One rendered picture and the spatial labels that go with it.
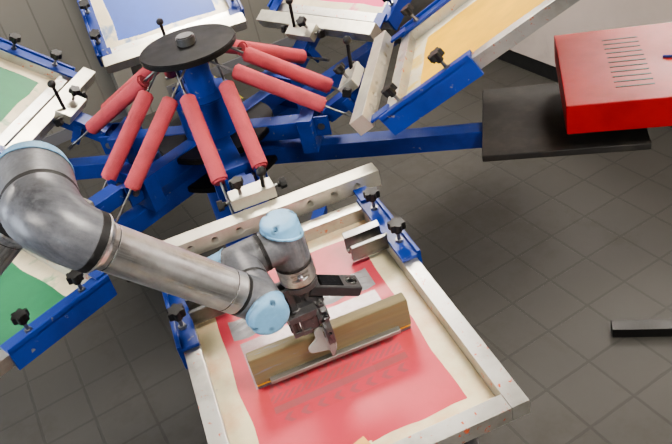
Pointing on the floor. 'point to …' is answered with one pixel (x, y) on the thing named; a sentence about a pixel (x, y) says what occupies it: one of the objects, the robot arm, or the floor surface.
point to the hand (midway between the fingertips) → (331, 342)
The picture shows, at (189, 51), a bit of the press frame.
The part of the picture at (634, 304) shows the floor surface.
